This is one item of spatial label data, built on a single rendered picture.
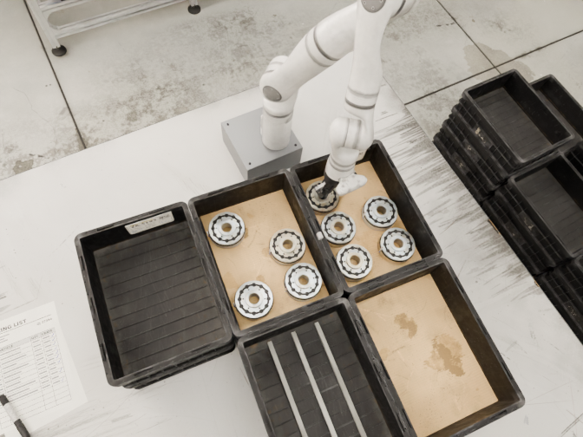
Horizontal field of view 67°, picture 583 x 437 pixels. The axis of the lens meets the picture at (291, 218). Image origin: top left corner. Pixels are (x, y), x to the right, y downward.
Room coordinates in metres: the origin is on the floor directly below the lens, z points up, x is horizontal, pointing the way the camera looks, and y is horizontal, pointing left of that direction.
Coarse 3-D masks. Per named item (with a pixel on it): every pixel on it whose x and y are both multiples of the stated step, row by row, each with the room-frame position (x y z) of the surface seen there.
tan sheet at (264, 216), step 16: (272, 192) 0.60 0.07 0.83; (224, 208) 0.52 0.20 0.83; (240, 208) 0.53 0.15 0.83; (256, 208) 0.54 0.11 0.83; (272, 208) 0.55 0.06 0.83; (288, 208) 0.56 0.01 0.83; (208, 224) 0.46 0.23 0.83; (256, 224) 0.49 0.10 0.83; (272, 224) 0.50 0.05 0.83; (288, 224) 0.51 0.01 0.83; (208, 240) 0.41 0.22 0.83; (256, 240) 0.44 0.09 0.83; (224, 256) 0.37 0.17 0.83; (240, 256) 0.38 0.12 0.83; (256, 256) 0.39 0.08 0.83; (304, 256) 0.42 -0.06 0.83; (224, 272) 0.32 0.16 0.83; (240, 272) 0.33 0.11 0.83; (256, 272) 0.34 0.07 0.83; (272, 272) 0.35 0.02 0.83; (272, 288) 0.31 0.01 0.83; (288, 304) 0.27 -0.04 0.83; (304, 304) 0.28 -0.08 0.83; (240, 320) 0.20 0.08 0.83
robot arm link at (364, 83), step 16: (368, 0) 0.71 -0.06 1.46; (384, 0) 0.69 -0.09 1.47; (400, 0) 0.70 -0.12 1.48; (368, 16) 0.69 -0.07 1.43; (384, 16) 0.68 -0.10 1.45; (368, 32) 0.68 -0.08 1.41; (368, 48) 0.67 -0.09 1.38; (352, 64) 0.68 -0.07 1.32; (368, 64) 0.66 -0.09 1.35; (352, 80) 0.66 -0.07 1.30; (368, 80) 0.65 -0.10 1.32; (352, 96) 0.64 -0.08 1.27; (368, 96) 0.64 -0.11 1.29
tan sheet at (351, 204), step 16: (368, 176) 0.72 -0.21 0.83; (352, 192) 0.65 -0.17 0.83; (368, 192) 0.66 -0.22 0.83; (384, 192) 0.67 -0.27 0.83; (336, 208) 0.58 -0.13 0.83; (352, 208) 0.60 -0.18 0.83; (320, 224) 0.52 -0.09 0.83; (400, 224) 0.57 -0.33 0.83; (352, 240) 0.49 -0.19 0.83; (368, 240) 0.50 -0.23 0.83; (416, 256) 0.48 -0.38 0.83; (384, 272) 0.41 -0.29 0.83
